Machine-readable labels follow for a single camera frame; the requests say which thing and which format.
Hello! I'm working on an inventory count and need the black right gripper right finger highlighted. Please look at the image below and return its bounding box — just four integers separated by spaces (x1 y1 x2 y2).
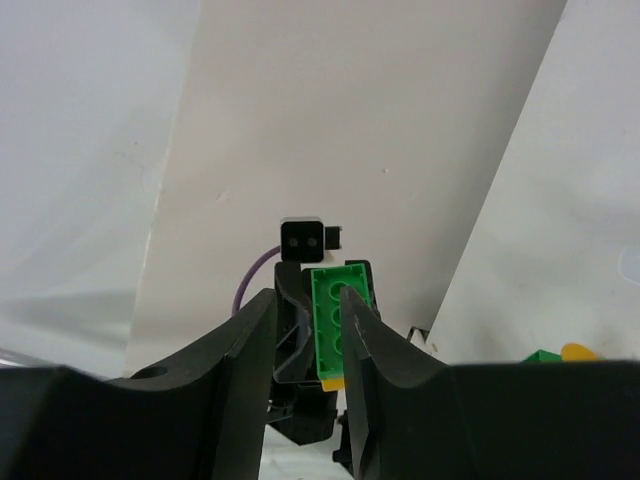
341 287 639 479

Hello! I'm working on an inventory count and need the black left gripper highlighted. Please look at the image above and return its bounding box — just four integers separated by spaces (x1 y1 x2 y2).
267 258 384 451

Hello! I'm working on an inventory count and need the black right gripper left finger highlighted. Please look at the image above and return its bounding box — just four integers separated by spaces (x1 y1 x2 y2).
1 289 277 479

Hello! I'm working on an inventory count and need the green lego plate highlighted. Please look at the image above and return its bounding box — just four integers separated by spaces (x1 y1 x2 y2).
310 262 372 381

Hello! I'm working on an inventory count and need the green yellow lego stack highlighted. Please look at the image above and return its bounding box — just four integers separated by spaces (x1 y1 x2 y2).
523 343 602 363

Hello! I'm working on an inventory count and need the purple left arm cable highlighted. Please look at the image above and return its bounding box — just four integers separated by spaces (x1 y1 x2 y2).
233 245 282 314

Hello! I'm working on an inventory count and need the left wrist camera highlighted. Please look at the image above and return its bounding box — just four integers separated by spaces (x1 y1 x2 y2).
280 217 342 264

